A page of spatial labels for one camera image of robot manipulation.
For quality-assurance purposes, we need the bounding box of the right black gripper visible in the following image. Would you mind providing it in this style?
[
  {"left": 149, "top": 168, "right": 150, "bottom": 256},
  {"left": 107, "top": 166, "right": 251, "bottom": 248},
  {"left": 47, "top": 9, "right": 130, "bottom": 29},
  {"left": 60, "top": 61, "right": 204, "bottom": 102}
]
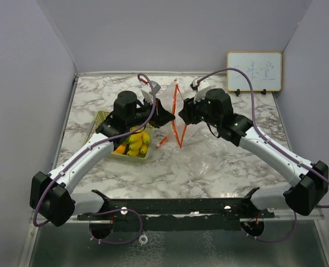
[{"left": 179, "top": 91, "right": 221, "bottom": 128}]

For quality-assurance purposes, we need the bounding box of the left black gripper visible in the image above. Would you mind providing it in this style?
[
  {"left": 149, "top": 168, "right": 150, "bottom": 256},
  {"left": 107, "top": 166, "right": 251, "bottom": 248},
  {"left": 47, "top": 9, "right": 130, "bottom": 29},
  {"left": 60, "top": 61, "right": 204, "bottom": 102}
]
[{"left": 127, "top": 96, "right": 176, "bottom": 129}]

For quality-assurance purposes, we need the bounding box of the clear zip bag red zipper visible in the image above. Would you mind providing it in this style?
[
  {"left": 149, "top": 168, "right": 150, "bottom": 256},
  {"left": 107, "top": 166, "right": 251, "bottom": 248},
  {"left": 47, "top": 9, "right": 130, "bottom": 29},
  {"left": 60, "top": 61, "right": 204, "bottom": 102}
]
[{"left": 161, "top": 79, "right": 203, "bottom": 148}]

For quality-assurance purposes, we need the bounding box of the orange yellow bell pepper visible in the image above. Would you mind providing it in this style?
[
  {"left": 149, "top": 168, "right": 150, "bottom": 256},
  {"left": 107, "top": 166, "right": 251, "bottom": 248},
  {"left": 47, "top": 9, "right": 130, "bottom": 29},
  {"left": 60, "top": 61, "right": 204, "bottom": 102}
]
[{"left": 114, "top": 144, "right": 127, "bottom": 155}]

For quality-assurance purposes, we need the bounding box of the green plastic basket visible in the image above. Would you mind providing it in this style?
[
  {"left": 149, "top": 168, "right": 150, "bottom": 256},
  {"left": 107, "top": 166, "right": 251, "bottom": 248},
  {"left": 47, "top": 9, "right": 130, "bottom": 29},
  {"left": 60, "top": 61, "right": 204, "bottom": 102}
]
[{"left": 83, "top": 110, "right": 152, "bottom": 164}]

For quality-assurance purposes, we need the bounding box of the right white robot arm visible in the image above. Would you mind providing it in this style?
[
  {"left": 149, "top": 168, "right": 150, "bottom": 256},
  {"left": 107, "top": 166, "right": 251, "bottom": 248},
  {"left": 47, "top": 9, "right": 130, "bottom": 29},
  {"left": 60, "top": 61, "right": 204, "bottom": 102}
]
[{"left": 178, "top": 88, "right": 328, "bottom": 217}]

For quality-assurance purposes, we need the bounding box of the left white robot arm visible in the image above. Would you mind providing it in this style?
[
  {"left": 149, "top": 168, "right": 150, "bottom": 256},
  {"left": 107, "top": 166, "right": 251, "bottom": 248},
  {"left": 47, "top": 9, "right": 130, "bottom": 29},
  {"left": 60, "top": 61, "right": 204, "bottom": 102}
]
[{"left": 29, "top": 91, "right": 175, "bottom": 226}]

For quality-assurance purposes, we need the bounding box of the yellow banana bunch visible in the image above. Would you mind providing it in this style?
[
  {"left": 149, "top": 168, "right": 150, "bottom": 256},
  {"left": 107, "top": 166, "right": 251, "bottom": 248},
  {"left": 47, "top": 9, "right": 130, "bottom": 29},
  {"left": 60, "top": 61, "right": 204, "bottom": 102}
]
[{"left": 126, "top": 127, "right": 151, "bottom": 157}]

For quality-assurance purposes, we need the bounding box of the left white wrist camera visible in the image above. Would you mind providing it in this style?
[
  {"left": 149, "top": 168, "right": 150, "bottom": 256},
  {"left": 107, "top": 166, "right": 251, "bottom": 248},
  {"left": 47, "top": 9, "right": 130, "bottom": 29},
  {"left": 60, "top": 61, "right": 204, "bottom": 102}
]
[{"left": 141, "top": 81, "right": 161, "bottom": 104}]

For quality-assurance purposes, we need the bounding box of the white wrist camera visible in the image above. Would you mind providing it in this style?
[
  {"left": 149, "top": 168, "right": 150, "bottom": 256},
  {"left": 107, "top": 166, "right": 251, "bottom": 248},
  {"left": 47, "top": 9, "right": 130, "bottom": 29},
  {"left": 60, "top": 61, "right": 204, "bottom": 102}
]
[
  {"left": 141, "top": 81, "right": 161, "bottom": 104},
  {"left": 191, "top": 78, "right": 212, "bottom": 103}
]

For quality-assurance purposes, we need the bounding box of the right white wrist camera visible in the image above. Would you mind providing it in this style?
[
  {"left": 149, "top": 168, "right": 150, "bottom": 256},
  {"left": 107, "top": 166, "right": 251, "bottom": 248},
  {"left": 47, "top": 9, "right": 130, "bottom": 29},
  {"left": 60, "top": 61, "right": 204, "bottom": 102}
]
[{"left": 191, "top": 78, "right": 212, "bottom": 103}]

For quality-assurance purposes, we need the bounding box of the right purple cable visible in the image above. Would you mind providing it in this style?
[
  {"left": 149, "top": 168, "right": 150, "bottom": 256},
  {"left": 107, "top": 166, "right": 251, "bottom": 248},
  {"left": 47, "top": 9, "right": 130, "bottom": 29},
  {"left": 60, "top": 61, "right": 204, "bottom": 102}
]
[{"left": 192, "top": 68, "right": 329, "bottom": 209}]

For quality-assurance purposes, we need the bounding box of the purple cable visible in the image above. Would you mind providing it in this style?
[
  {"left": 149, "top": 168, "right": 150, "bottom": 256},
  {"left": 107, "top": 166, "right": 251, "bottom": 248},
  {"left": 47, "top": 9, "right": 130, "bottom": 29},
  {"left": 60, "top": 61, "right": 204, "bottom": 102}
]
[
  {"left": 192, "top": 68, "right": 329, "bottom": 209},
  {"left": 32, "top": 73, "right": 157, "bottom": 228}
]

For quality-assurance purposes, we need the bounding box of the small whiteboard wooden frame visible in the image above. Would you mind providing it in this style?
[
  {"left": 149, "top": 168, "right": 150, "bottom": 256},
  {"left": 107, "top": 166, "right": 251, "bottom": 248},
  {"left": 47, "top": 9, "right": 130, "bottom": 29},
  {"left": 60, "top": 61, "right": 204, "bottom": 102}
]
[{"left": 227, "top": 51, "right": 282, "bottom": 92}]

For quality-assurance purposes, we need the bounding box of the black mounting rail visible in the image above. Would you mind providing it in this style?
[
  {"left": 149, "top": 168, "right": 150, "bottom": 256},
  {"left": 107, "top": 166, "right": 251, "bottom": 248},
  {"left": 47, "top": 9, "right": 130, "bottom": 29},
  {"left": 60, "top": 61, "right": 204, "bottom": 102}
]
[{"left": 77, "top": 191, "right": 274, "bottom": 232}]

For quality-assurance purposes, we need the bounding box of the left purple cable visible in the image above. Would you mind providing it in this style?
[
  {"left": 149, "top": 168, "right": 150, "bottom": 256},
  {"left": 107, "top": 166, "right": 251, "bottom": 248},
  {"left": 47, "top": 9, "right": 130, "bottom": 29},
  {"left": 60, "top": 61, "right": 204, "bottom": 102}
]
[{"left": 32, "top": 73, "right": 157, "bottom": 228}]

